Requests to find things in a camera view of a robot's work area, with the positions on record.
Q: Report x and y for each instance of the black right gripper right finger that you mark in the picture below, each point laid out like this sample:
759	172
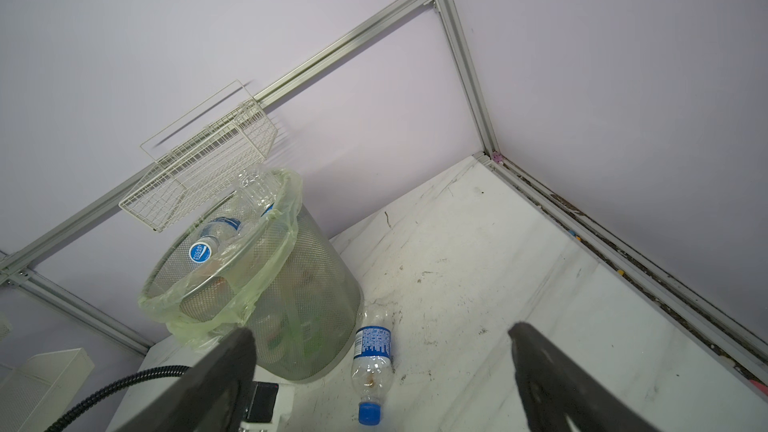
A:
558	395

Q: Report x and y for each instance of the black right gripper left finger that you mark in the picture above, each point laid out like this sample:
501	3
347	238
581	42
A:
211	396

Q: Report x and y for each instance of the small clear bottle blue white label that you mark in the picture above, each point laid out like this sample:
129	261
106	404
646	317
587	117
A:
372	370

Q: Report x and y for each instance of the small crushed bottle blue label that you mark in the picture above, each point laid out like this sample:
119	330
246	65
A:
255	194

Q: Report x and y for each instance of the green plastic bin liner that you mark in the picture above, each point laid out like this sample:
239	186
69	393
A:
200	304

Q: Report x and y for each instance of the grey mesh waste bin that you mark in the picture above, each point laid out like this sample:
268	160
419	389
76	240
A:
304	322

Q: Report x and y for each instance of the white two-tier mesh shelf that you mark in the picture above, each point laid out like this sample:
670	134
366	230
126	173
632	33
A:
43	368

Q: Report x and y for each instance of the aluminium frame profiles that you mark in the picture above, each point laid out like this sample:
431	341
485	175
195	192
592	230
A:
648	115

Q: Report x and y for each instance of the white wire wall basket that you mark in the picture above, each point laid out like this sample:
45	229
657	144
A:
197	157

